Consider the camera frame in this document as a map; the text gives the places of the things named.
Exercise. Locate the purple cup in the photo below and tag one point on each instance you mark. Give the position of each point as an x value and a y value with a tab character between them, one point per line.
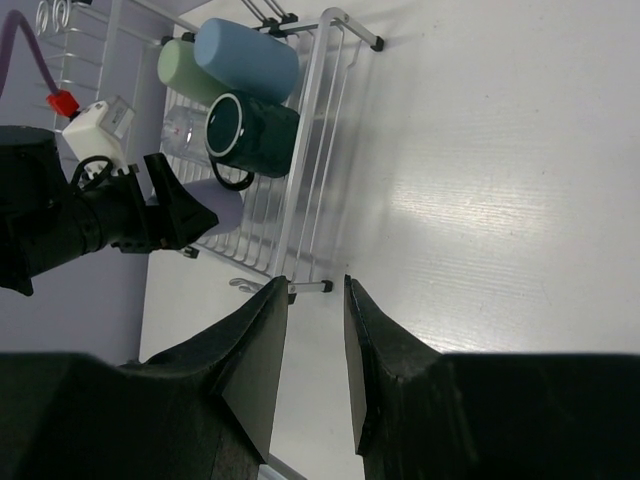
228	205

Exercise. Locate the light green cup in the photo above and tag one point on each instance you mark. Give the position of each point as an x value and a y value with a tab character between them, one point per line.
178	70

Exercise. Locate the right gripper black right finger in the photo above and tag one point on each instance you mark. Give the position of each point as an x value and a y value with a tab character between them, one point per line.
381	357

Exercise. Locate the dark green mug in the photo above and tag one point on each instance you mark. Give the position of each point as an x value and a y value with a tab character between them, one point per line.
246	137

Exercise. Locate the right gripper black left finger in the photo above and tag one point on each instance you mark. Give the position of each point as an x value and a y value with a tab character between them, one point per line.
211	398

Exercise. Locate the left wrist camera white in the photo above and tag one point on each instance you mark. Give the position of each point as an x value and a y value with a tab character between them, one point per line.
97	130

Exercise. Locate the aluminium rail frame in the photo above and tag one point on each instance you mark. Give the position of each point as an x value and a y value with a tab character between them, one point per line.
276	469

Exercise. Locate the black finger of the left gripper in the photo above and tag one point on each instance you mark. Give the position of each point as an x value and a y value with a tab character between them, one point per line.
175	219

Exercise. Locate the silver wire dish rack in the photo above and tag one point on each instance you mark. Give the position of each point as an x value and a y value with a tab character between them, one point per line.
279	231

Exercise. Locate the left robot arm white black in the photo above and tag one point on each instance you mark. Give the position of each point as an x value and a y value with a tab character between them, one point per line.
48	220

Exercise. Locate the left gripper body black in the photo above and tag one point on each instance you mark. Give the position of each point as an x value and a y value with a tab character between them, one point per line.
114	213

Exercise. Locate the blue cup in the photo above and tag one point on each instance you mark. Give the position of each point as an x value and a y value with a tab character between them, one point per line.
246	59

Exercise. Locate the clear glass cup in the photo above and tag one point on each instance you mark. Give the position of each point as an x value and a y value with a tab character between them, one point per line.
183	134

